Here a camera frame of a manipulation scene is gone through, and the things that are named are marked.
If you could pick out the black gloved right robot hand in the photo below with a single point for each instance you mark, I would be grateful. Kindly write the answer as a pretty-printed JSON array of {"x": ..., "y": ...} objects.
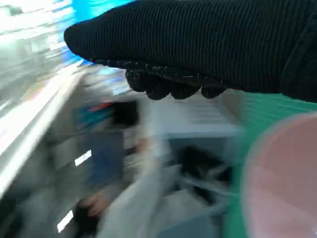
[{"x": 198, "y": 44}]

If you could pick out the pink bowl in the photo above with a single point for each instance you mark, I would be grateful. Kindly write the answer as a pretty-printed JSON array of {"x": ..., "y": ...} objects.
[{"x": 284, "y": 178}]

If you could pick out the green cutting mat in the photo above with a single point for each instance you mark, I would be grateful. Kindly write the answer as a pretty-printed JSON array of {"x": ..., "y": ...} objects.
[{"x": 267, "y": 106}]

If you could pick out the seated person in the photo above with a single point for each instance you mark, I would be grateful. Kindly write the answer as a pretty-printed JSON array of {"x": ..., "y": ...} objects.
[{"x": 138, "y": 198}]

